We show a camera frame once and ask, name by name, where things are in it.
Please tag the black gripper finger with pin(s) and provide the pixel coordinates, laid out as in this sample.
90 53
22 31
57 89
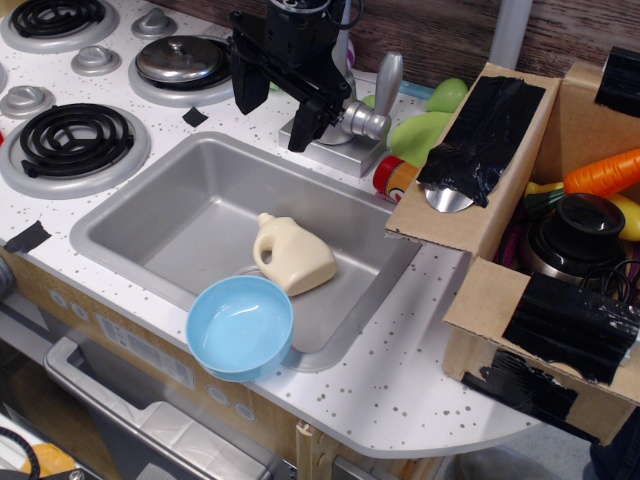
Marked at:
250 78
312 119

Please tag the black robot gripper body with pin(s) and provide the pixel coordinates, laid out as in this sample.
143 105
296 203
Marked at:
299 38

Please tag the light blue plastic bowl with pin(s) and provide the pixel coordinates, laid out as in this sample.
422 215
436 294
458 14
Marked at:
240 328

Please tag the silver toy faucet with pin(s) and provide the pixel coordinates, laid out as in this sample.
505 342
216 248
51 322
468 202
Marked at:
359 139

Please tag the black tape square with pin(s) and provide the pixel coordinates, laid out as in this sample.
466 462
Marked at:
194 117

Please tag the silver pot lid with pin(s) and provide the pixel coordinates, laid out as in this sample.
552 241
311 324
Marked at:
178 59

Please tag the green plastic toy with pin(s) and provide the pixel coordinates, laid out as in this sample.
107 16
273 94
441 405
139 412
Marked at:
413 138

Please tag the red orange toy bottle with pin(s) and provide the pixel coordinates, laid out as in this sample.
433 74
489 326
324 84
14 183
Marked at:
393 176

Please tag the grey stove knob top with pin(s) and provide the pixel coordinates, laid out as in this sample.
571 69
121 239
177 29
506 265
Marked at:
153 25

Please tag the grey stove knob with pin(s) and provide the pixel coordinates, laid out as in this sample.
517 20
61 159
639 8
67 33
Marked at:
26 101
95 60
153 25

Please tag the cream toy detergent bottle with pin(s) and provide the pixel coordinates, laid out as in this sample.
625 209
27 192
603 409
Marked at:
292 257

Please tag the grey toy sink basin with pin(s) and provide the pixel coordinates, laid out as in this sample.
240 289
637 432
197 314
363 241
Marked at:
191 218

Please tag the grey stove knob middle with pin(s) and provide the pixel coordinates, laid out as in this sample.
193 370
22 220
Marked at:
95 60

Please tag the front black coil burner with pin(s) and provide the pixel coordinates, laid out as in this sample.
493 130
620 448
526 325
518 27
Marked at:
74 150

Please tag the black coil burner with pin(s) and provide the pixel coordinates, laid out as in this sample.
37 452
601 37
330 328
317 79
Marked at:
74 150
52 27

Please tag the white vertical pole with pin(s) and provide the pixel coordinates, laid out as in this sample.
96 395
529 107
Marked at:
510 30

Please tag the rear black coil burner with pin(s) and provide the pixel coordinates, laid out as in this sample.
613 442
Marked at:
52 27

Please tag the grey stove knob left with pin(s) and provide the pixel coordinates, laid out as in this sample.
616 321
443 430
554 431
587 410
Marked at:
26 101

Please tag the black tape strip left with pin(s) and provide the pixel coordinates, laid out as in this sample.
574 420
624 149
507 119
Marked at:
27 240

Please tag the black round lidded pot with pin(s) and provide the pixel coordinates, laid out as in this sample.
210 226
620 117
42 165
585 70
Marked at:
579 238

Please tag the orange toy carrot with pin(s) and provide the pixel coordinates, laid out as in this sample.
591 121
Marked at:
606 176

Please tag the brown cardboard box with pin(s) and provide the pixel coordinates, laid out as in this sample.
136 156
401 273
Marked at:
545 320

